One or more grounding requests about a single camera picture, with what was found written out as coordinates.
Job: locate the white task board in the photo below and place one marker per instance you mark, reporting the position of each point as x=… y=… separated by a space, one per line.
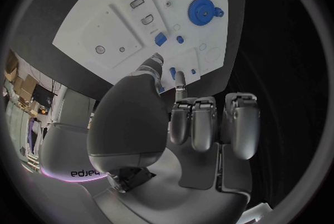
x=109 y=27

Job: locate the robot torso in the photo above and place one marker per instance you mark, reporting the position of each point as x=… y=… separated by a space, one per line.
x=62 y=148

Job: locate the small blue gear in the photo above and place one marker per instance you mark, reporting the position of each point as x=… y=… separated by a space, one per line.
x=219 y=12

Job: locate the small blue plug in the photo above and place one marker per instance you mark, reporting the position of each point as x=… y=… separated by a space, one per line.
x=193 y=71

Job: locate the short blue cylinder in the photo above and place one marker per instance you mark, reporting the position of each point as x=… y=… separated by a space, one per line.
x=172 y=73

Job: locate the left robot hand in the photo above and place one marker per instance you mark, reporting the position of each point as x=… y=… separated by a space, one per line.
x=135 y=123

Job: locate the rack with cardboard boxes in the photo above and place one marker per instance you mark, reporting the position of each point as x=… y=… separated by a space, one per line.
x=24 y=86

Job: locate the large blue gear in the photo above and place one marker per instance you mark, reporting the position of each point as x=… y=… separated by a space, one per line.
x=198 y=17

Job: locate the blue block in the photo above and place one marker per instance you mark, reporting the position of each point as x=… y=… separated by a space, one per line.
x=160 y=39

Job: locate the dark screen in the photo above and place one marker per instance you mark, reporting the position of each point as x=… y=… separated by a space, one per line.
x=43 y=95

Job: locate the blue peg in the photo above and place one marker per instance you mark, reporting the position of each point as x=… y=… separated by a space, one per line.
x=180 y=39
x=161 y=90

